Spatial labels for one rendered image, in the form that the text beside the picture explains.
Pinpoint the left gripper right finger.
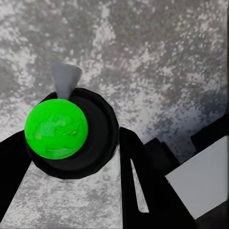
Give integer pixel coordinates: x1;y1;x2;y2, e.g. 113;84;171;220
119;127;200;229

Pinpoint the insectifuge atomizer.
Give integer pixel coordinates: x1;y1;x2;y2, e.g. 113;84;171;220
24;63;120;180

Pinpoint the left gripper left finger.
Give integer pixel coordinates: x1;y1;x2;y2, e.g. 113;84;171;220
0;130;32;223

